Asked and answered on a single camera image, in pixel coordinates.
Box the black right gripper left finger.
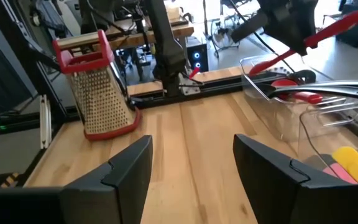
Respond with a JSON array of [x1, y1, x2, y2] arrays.
[[0, 134, 154, 224]]

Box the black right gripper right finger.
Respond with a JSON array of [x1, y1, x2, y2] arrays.
[[232, 133, 358, 224]]

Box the red slotted spatula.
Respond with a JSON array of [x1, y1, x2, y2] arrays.
[[249, 6, 358, 78]]

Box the black nylon spoon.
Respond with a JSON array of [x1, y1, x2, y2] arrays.
[[293, 69, 318, 84], [265, 80, 358, 102]]

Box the pink mini spatula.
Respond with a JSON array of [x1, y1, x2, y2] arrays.
[[323, 162, 358, 185]]

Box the yellow mini spatula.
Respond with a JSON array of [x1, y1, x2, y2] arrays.
[[332, 146, 358, 185]]

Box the clear plastic bin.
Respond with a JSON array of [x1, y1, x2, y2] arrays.
[[239, 53, 358, 144], [296, 104, 358, 186]]

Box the white plastic strip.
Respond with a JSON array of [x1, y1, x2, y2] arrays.
[[39, 94, 52, 150]]

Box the computer tower blue lights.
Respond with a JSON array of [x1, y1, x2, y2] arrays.
[[186, 36, 210, 73]]

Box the red-trimmed steel box grater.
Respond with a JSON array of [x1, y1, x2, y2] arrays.
[[52, 29, 142, 142]]

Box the wooden workbench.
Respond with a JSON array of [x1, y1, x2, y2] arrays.
[[56, 14, 196, 52]]

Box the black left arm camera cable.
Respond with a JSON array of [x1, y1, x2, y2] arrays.
[[225, 0, 296, 75]]

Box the grey metal bracket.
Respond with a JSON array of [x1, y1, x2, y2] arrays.
[[178, 80, 202, 96]]

